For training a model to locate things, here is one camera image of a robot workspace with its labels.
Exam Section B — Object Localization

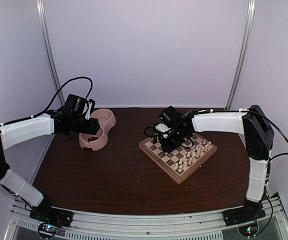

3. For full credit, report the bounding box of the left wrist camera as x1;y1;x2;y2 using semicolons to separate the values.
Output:
85;98;95;120

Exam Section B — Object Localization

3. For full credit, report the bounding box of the left aluminium frame post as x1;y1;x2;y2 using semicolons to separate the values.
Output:
35;0;68;103

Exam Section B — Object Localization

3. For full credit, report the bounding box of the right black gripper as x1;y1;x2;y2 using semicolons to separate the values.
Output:
159;128;189;154

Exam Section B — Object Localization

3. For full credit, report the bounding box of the front aluminium rail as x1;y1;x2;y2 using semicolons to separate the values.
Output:
1;198;288;240

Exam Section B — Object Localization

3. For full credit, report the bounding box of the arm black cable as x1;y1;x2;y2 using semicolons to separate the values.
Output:
33;76;94;118
253;109;288;161

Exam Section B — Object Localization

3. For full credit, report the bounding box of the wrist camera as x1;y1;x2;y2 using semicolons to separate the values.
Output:
85;98;95;120
155;123;170;139

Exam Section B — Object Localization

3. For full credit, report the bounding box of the right aluminium frame post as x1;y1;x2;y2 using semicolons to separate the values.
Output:
225;0;257;110

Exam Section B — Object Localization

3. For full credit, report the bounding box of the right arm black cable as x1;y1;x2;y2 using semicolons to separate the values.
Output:
253;109;288;161

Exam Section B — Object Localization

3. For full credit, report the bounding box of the right circuit board with LEDs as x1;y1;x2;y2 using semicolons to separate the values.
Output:
238;223;259;238

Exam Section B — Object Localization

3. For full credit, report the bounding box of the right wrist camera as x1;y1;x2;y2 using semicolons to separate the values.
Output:
155;123;170;139

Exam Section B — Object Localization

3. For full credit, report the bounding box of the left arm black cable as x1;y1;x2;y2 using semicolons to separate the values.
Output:
33;76;94;118

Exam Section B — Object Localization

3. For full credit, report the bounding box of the white chess pieces group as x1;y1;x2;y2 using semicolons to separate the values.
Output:
174;139;211;174

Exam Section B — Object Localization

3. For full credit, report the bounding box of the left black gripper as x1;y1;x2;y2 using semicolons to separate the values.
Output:
70;115;99;135

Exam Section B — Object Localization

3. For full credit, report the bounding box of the wooden chess board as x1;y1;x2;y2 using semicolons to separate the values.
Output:
139;133;217;184

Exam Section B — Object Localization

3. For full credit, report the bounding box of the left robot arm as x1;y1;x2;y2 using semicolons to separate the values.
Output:
0;94;100;222

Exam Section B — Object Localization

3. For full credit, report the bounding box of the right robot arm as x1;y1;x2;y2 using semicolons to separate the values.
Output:
153;105;274;221

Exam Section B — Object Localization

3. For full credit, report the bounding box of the aluminium frame post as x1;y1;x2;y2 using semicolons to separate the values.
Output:
225;0;257;110
35;0;68;103

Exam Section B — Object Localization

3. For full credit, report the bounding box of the circuit board with leds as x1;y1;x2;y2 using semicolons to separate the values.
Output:
37;223;58;236
238;223;259;238

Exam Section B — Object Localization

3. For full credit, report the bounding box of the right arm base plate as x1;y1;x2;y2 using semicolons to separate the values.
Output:
222;207;266;227

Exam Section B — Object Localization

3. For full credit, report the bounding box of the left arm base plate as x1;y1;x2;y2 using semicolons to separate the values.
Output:
29;208;73;227

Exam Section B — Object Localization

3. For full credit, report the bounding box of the left circuit board with LEDs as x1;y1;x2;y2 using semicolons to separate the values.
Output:
37;223;58;236

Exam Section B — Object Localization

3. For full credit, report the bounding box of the pink double pet bowl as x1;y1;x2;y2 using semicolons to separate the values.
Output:
79;108;116;151

